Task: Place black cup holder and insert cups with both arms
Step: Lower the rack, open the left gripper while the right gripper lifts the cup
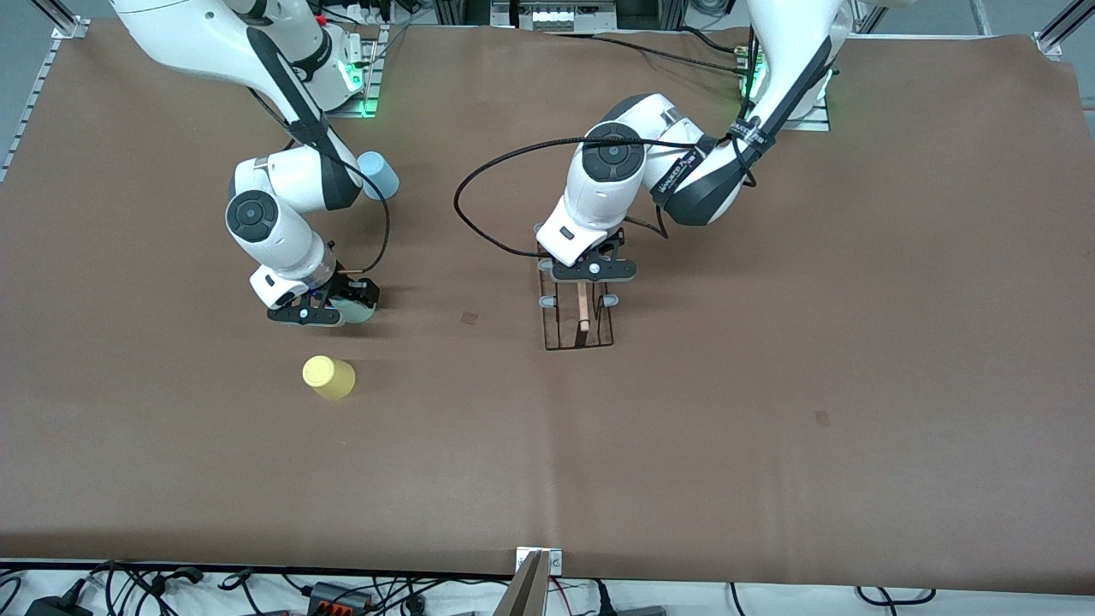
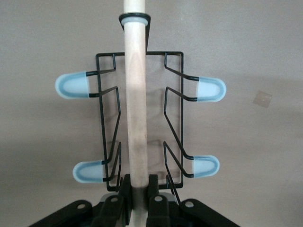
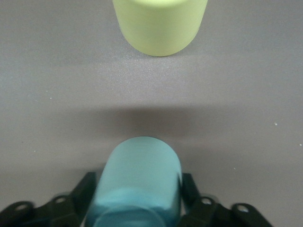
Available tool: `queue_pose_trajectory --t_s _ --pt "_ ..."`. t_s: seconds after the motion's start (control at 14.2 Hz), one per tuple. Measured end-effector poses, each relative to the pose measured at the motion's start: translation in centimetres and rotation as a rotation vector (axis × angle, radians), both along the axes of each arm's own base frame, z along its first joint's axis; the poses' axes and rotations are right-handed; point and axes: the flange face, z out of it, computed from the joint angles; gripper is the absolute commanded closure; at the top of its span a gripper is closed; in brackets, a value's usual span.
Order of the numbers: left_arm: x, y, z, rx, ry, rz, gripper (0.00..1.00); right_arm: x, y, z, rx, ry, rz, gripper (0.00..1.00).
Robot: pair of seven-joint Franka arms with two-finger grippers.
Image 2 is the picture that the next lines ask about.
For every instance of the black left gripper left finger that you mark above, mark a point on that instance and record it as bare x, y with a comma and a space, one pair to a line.
113, 212

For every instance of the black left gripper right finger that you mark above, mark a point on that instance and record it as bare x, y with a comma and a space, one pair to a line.
161, 212

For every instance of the small brown tape square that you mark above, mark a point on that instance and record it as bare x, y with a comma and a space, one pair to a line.
262, 99

